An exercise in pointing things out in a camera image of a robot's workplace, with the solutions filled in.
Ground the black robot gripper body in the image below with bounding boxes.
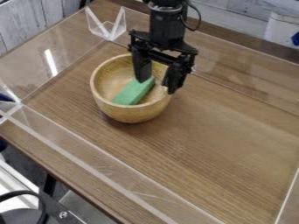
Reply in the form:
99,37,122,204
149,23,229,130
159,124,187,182
129,30,199,68

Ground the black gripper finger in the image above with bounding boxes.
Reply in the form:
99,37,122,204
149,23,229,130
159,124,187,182
162,57,193,95
133,47,153,83

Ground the green rectangular block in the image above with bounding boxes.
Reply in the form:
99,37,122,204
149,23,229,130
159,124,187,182
113,77,155,105

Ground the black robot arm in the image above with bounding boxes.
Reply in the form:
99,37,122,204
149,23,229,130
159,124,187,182
129,0,202,95

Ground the brown wooden bowl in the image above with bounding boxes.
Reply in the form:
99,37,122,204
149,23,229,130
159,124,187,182
90,53,173,123

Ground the white cylindrical container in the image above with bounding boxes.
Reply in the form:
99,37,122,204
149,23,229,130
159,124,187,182
265,11,299,50

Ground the black table leg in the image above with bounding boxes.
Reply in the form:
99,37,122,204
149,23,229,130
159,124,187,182
43,174,58,197

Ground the clear acrylic enclosure wall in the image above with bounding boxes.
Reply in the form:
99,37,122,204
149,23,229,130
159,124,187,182
0,0,299,224

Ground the grey metal bracket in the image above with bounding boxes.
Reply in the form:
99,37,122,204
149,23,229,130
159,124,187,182
39,192,87,224

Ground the black cable loop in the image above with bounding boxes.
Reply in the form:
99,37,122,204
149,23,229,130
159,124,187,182
0,190,51,224

